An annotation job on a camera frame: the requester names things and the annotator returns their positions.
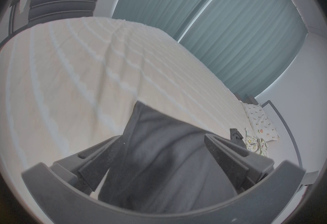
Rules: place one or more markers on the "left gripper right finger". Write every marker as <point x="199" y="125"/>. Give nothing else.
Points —
<point x="230" y="159"/>

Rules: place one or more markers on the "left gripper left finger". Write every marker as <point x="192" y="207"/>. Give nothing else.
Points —
<point x="97" y="161"/>

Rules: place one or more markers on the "black T-shirt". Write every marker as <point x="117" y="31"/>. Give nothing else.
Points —
<point x="166" y="161"/>

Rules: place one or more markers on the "white printed pyjama garment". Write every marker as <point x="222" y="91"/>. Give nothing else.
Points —
<point x="251" y="141"/>

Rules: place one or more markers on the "white printed pillow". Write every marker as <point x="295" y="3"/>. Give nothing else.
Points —
<point x="263" y="120"/>

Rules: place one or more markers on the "grey bedside table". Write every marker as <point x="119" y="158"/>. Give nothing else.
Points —
<point x="249" y="99"/>

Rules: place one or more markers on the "bed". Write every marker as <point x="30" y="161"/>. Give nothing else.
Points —
<point x="76" y="77"/>

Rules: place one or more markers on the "black chest of drawers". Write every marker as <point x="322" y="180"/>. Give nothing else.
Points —
<point x="61" y="3"/>

